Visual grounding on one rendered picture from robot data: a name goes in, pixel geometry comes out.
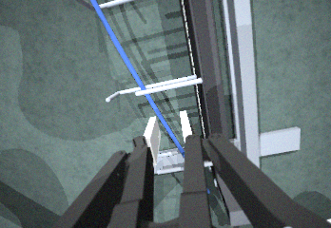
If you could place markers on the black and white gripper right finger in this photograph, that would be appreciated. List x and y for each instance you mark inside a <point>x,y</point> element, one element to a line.
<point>261,199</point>

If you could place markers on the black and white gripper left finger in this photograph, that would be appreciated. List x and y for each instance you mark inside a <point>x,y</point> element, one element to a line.
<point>93,208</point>

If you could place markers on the blue cable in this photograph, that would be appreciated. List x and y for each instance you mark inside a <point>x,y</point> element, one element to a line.
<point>134,74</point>

